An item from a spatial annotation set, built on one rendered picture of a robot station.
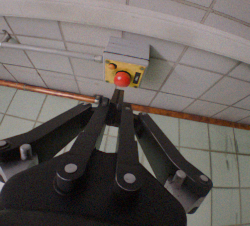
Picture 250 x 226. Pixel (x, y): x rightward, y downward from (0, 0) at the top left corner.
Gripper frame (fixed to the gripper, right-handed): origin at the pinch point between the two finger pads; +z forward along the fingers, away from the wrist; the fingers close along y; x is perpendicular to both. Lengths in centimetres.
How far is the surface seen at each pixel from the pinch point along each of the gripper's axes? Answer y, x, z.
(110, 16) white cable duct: -4.4, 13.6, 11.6
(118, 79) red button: -0.8, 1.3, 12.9
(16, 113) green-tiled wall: -43, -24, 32
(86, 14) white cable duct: -9.4, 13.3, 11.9
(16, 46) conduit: -29.3, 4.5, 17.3
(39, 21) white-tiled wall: -22.0, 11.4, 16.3
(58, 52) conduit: -16.9, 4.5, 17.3
